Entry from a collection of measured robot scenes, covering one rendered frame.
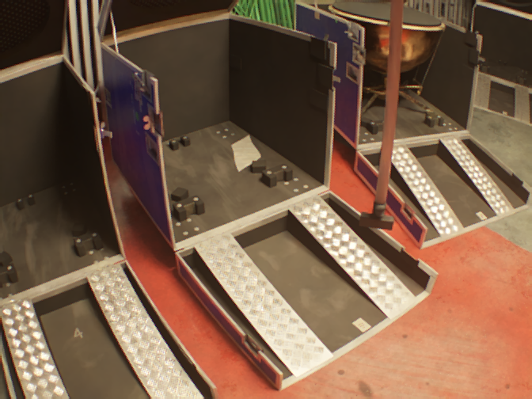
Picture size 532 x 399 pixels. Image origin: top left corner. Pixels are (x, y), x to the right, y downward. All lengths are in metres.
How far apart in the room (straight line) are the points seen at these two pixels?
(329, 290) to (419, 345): 0.53
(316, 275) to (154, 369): 0.91
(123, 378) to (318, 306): 0.93
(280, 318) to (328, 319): 0.21
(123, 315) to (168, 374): 0.33
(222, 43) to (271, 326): 1.78
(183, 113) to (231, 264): 1.23
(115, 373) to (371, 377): 1.03
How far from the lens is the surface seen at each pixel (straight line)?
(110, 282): 1.98
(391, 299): 2.05
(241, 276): 1.97
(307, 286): 2.08
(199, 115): 2.99
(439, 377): 1.86
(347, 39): 2.75
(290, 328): 1.85
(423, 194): 2.68
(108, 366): 1.85
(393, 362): 1.85
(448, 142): 3.19
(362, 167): 2.81
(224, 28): 2.89
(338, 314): 1.97
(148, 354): 1.78
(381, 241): 2.24
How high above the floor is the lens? 1.49
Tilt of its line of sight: 33 degrees down
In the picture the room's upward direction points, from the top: 1 degrees clockwise
